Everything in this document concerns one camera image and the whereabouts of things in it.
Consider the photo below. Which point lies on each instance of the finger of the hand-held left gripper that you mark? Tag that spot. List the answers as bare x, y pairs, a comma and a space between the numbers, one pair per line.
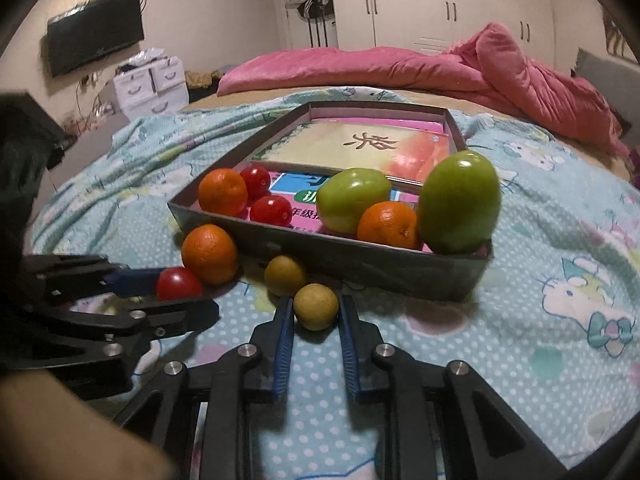
170, 317
135, 280

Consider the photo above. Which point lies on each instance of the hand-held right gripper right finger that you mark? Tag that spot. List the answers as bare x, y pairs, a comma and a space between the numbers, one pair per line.
350, 355

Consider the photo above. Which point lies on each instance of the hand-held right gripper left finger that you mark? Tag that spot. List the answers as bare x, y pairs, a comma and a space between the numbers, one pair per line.
284, 345

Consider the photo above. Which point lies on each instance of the red tomato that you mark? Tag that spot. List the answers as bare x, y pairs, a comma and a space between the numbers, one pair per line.
270, 210
257, 180
177, 284

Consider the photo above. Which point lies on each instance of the brown longan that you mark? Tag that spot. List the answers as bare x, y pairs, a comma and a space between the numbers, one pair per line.
315, 306
284, 275

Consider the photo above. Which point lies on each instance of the grey cardboard box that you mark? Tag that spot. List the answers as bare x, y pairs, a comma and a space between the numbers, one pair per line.
350, 265

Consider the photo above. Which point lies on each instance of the small orange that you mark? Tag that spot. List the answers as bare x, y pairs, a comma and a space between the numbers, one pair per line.
385, 225

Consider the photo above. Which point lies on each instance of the person's left forearm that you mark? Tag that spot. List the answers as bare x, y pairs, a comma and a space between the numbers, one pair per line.
75, 435

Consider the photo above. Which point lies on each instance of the beige bedside cabinet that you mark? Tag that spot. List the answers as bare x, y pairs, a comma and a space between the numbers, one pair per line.
95, 130

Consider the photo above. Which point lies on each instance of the pink workbook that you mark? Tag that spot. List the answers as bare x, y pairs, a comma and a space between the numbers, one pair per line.
311, 216

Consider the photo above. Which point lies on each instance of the white drawer unit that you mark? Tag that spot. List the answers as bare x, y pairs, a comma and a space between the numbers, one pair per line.
145, 85

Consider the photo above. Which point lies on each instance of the white plastic bag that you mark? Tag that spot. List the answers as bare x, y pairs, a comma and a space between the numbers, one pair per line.
142, 57

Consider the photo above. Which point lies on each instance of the beige cover book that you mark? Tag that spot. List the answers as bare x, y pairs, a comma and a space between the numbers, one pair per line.
350, 152

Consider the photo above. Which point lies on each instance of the brown fuzzy cloth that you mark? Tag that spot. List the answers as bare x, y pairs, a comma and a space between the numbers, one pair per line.
202, 80

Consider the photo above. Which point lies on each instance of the cartoon cat printed bedsheet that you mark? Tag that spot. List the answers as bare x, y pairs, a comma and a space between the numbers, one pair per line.
550, 210

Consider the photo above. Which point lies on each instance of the pink duvet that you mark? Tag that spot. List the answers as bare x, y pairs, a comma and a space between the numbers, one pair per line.
400, 67

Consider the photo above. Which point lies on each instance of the hanging clothes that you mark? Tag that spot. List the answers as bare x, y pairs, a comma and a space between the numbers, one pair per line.
310, 0

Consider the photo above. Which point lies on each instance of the white wardrobe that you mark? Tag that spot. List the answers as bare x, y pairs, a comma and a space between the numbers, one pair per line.
415, 5

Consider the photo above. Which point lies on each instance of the grey padded headboard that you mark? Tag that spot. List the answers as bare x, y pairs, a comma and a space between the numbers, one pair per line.
605, 80

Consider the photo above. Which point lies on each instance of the black wall television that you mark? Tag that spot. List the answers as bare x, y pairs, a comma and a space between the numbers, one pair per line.
95, 35

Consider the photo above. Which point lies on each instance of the tree wall painting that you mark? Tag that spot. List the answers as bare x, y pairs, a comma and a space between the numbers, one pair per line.
614, 35

